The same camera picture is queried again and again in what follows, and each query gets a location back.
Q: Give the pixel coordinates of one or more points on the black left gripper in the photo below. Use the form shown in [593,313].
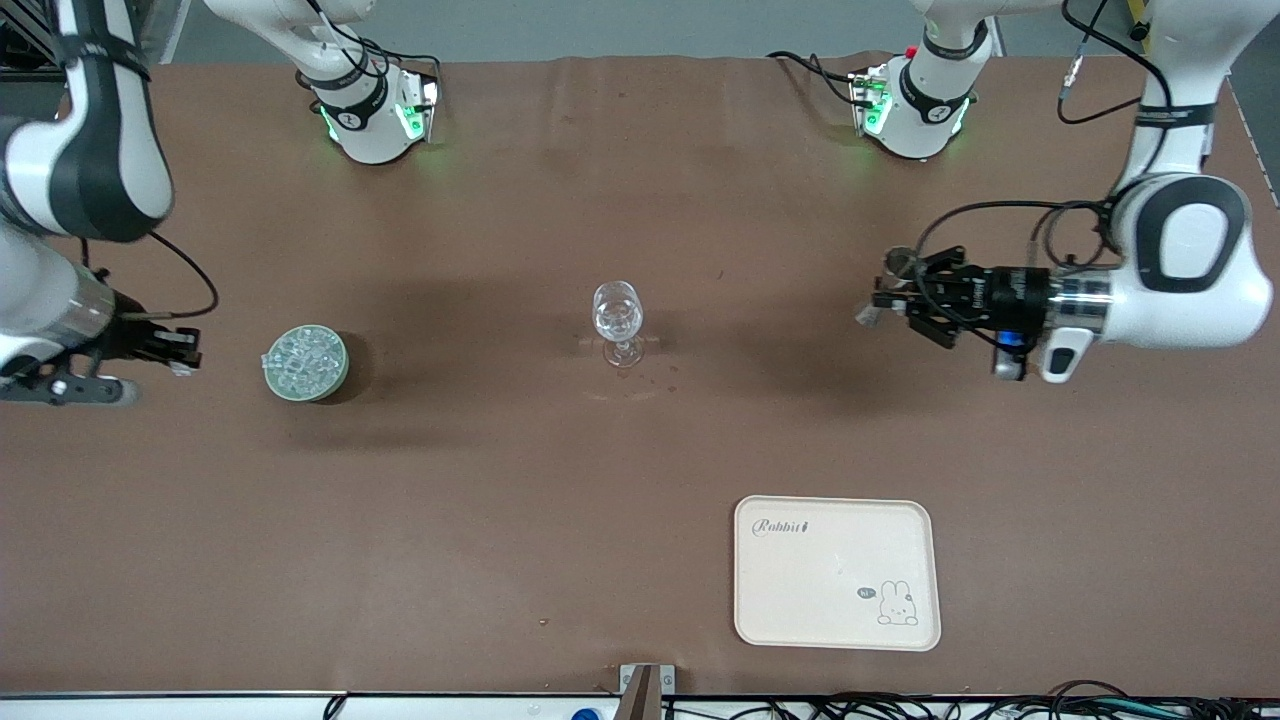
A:
[1005,293]

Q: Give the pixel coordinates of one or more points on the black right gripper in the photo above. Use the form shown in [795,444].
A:
[135,338]

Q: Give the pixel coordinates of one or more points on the metal double jigger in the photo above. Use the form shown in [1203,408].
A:
[900,262]

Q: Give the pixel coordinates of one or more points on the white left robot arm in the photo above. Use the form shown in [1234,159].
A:
[1190,300]

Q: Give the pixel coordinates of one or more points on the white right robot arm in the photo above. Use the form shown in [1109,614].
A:
[30,290]

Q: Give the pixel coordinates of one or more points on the pile of clear ice cubes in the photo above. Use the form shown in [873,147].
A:
[308,358]

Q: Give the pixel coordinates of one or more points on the clear wine glass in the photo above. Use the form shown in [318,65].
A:
[617,315]

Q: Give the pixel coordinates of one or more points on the green round bowl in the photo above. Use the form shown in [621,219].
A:
[337,386]

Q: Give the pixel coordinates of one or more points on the cream rabbit print tray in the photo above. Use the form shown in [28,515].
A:
[830,560]

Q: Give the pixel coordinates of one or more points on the brown table cover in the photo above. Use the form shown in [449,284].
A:
[500,500]

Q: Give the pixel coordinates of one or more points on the silver base connector bracket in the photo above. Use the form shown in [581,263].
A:
[862,95]
[428,100]

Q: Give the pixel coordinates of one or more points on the aluminium frame profile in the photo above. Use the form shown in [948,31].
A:
[25,40]

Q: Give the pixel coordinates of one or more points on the metal mounting bracket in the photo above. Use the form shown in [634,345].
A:
[667,680]

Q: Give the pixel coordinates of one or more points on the brown upright post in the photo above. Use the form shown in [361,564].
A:
[640,700]

